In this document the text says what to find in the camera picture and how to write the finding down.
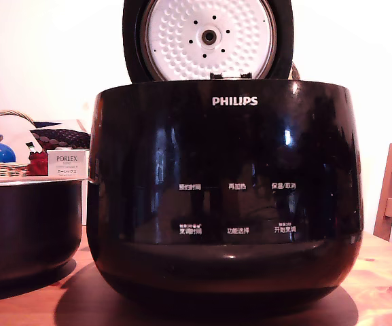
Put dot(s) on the black Philips rice cooker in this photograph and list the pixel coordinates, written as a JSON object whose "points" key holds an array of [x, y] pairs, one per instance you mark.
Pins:
{"points": [[226, 190]]}

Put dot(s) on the black rice cooker lid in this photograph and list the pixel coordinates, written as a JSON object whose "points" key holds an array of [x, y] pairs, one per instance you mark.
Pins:
{"points": [[209, 37]]}

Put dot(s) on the dark metallic inner pot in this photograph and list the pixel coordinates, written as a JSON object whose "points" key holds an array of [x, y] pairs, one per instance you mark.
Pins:
{"points": [[26, 227]]}

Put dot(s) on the white Porlex box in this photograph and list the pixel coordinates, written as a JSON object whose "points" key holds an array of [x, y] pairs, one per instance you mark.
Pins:
{"points": [[68, 163]]}

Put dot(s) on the red pouch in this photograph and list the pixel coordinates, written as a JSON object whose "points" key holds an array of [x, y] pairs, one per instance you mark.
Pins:
{"points": [[38, 164]]}

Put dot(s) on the white cloth with print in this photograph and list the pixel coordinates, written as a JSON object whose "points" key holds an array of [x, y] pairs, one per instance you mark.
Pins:
{"points": [[14, 137]]}

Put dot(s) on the woven wicker basket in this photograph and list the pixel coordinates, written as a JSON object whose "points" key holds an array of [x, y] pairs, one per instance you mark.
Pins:
{"points": [[3, 168]]}

